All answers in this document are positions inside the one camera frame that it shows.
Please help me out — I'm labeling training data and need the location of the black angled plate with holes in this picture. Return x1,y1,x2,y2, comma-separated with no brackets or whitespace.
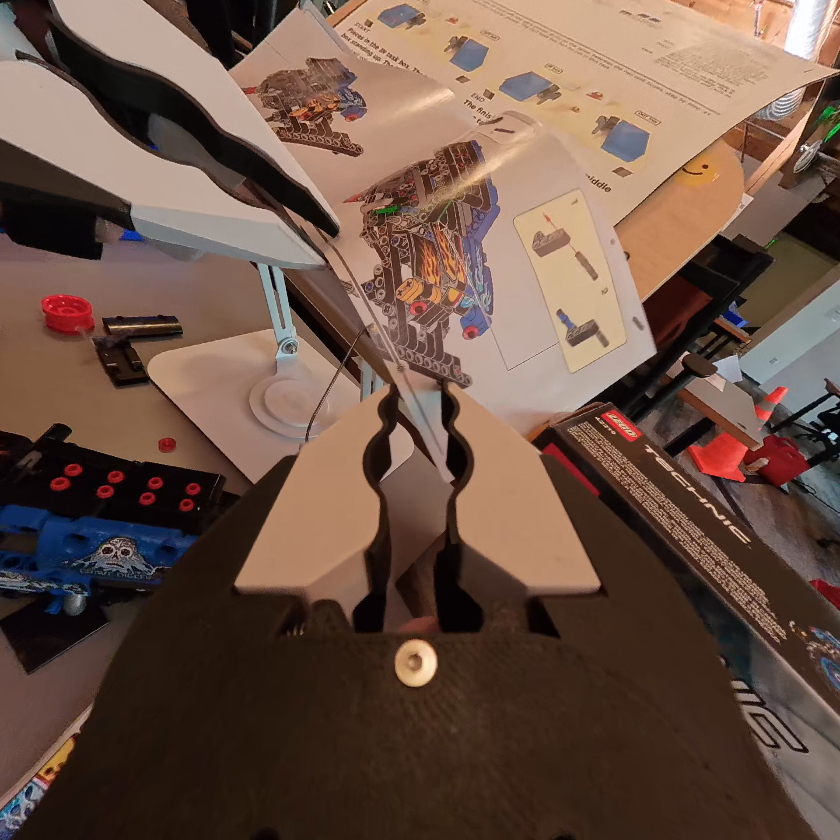
94,336,150,388

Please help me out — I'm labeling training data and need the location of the glossy black beam piece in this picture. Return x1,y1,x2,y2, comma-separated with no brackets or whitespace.
101,315,182,338

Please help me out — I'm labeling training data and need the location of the wide red wheel rim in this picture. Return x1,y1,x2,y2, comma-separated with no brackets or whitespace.
41,294,97,333

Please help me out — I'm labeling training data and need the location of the blue black toy truck model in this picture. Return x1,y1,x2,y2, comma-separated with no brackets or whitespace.
0,422,242,618

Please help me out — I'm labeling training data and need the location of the printed task instruction sheet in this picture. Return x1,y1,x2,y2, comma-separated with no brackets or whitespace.
327,0,840,221

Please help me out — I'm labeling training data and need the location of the grey desk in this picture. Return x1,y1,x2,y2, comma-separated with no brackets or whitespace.
0,233,546,795

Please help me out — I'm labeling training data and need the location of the black square tile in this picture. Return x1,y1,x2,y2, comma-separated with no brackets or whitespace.
0,599,110,676

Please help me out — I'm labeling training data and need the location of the large orange traffic cone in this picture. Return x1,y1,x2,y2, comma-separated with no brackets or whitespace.
688,430,765,484

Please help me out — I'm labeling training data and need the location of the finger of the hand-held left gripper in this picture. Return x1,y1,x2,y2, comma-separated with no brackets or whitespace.
48,0,342,237
0,60,329,270

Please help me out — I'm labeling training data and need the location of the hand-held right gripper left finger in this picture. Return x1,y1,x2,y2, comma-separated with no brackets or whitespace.
233,382,403,631

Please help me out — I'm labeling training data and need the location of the toy sticker sheet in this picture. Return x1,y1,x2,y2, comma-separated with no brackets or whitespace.
0,725,89,840

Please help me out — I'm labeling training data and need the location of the red plastic object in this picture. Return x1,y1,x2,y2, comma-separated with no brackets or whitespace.
761,433,812,488

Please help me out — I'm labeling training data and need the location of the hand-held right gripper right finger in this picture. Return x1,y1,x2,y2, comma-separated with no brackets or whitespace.
434,382,602,634

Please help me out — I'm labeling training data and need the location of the toy building instruction booklet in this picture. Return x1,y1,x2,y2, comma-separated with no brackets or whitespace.
230,10,658,439

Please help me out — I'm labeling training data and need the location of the black toy set box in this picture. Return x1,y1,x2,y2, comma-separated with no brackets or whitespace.
530,402,840,840

